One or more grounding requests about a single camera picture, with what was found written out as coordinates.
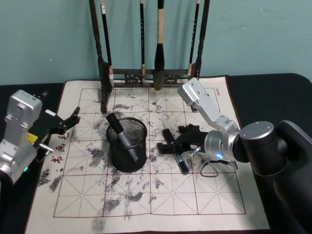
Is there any cream felt calligraphy mat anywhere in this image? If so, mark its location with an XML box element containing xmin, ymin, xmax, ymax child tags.
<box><xmin>25</xmin><ymin>75</ymin><xmax>270</xmax><ymax>234</ymax></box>

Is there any black marker with grey barrel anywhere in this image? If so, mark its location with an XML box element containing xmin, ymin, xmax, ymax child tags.
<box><xmin>106</xmin><ymin>113</ymin><xmax>140</xmax><ymax>163</ymax></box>

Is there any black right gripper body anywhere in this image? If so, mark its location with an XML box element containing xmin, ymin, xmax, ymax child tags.
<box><xmin>174</xmin><ymin>129</ymin><xmax>211</xmax><ymax>156</ymax></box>

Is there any dark wooden brush rack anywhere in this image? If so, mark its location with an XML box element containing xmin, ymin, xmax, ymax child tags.
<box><xmin>88</xmin><ymin>0</ymin><xmax>211</xmax><ymax>114</ymax></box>

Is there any black mesh pen holder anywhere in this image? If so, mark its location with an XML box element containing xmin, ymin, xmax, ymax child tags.
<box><xmin>106</xmin><ymin>117</ymin><xmax>148</xmax><ymax>174</ymax></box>

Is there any thin black calligraphy brush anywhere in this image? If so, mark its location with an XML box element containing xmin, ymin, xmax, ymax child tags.
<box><xmin>187</xmin><ymin>0</ymin><xmax>201</xmax><ymax>80</ymax></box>
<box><xmin>139</xmin><ymin>0</ymin><xmax>147</xmax><ymax>86</ymax></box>
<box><xmin>99</xmin><ymin>0</ymin><xmax>115</xmax><ymax>89</ymax></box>

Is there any black table cloth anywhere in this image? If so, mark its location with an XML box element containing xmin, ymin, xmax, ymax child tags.
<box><xmin>0</xmin><ymin>73</ymin><xmax>312</xmax><ymax>234</ymax></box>

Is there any large bamboo calligraphy brush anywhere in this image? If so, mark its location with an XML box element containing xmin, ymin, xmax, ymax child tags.
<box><xmin>153</xmin><ymin>0</ymin><xmax>166</xmax><ymax>91</ymax></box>

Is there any black marker pen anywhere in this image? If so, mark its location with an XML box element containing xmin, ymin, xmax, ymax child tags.
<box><xmin>162</xmin><ymin>129</ymin><xmax>189</xmax><ymax>175</ymax></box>

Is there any thin dark right gripper cable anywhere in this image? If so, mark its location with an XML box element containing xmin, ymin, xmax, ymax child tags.
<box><xmin>189</xmin><ymin>145</ymin><xmax>238</xmax><ymax>177</ymax></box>

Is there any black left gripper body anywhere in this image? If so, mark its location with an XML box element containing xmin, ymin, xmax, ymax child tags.
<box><xmin>28</xmin><ymin>110</ymin><xmax>66</xmax><ymax>148</ymax></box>

